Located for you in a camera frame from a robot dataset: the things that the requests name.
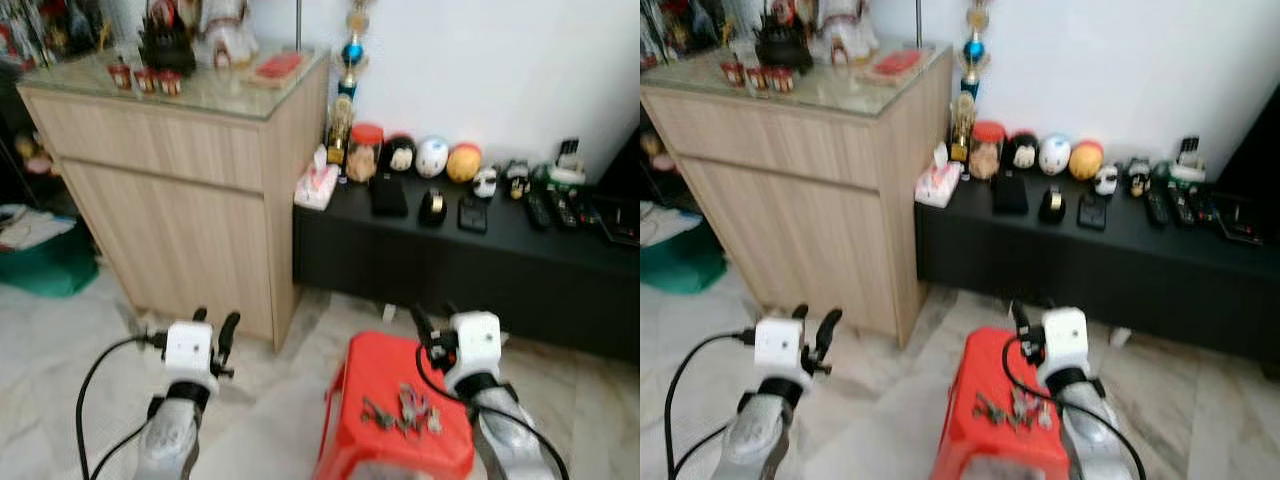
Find bunch of metal keys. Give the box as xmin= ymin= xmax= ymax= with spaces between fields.
xmin=971 ymin=388 xmax=1054 ymax=434
xmin=361 ymin=384 xmax=445 ymax=437

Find red plastic stool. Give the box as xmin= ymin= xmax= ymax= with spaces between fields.
xmin=929 ymin=326 xmax=1072 ymax=480
xmin=312 ymin=331 xmax=477 ymax=480

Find black low tv bench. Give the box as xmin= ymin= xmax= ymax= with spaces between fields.
xmin=914 ymin=168 xmax=1280 ymax=367
xmin=292 ymin=172 xmax=641 ymax=363

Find small black box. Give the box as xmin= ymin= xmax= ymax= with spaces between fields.
xmin=1077 ymin=191 xmax=1110 ymax=232
xmin=457 ymin=196 xmax=490 ymax=235

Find black tape dispenser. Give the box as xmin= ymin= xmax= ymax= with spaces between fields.
xmin=417 ymin=187 xmax=449 ymax=227
xmin=1037 ymin=184 xmax=1069 ymax=225

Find black wallet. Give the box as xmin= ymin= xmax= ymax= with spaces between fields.
xmin=369 ymin=174 xmax=410 ymax=219
xmin=991 ymin=169 xmax=1032 ymax=216

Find light wood cabinet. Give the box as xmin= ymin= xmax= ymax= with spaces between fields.
xmin=18 ymin=45 xmax=332 ymax=352
xmin=640 ymin=44 xmax=954 ymax=347

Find green plastic bin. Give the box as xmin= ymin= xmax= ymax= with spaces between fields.
xmin=0 ymin=226 xmax=100 ymax=299
xmin=640 ymin=230 xmax=727 ymax=297

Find yellow round plush toy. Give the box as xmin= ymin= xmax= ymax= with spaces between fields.
xmin=446 ymin=142 xmax=484 ymax=185
xmin=1067 ymin=139 xmax=1106 ymax=183

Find white round plush toy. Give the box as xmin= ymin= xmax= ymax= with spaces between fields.
xmin=414 ymin=135 xmax=451 ymax=180
xmin=1036 ymin=132 xmax=1074 ymax=178

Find black round plush toy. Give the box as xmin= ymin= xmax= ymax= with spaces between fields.
xmin=383 ymin=132 xmax=418 ymax=177
xmin=1004 ymin=129 xmax=1042 ymax=174

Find pink tissue box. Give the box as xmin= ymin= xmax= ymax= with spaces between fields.
xmin=294 ymin=148 xmax=342 ymax=212
xmin=914 ymin=144 xmax=964 ymax=210

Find stack of papers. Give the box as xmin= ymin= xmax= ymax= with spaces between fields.
xmin=0 ymin=204 xmax=77 ymax=252
xmin=640 ymin=199 xmax=707 ymax=250

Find clear jar with red lid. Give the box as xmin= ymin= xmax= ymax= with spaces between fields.
xmin=346 ymin=122 xmax=386 ymax=184
xmin=967 ymin=119 xmax=1007 ymax=182

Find green and white desk gadget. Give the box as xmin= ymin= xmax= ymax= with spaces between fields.
xmin=1164 ymin=134 xmax=1209 ymax=185
xmin=544 ymin=137 xmax=588 ymax=187

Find black flat tray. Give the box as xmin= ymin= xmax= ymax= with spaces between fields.
xmin=1209 ymin=192 xmax=1272 ymax=247
xmin=590 ymin=194 xmax=641 ymax=247

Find dark open shelf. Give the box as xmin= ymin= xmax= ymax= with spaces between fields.
xmin=640 ymin=95 xmax=673 ymax=206
xmin=0 ymin=60 xmax=67 ymax=216

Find black television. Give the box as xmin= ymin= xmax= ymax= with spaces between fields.
xmin=592 ymin=125 xmax=641 ymax=201
xmin=1214 ymin=94 xmax=1280 ymax=213

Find red flat box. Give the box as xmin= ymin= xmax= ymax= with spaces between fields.
xmin=867 ymin=47 xmax=927 ymax=84
xmin=249 ymin=51 xmax=307 ymax=87

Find gold trophy with blue ball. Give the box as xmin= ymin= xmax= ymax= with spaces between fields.
xmin=327 ymin=0 xmax=377 ymax=167
xmin=949 ymin=0 xmax=994 ymax=164

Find dark incense burner figurine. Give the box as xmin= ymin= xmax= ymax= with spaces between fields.
xmin=751 ymin=14 xmax=815 ymax=74
xmin=137 ymin=14 xmax=199 ymax=77

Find white statue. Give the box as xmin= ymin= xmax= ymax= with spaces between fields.
xmin=814 ymin=0 xmax=882 ymax=67
xmin=195 ymin=0 xmax=262 ymax=70

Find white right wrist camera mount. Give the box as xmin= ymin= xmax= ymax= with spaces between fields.
xmin=1039 ymin=306 xmax=1090 ymax=388
xmin=444 ymin=311 xmax=502 ymax=393

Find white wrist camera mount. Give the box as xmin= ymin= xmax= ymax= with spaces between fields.
xmin=1039 ymin=306 xmax=1090 ymax=388
xmin=444 ymin=311 xmax=502 ymax=393
xmin=162 ymin=321 xmax=220 ymax=389
xmin=754 ymin=317 xmax=810 ymax=387

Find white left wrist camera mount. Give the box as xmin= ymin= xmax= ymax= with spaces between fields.
xmin=754 ymin=317 xmax=810 ymax=387
xmin=162 ymin=321 xmax=220 ymax=389

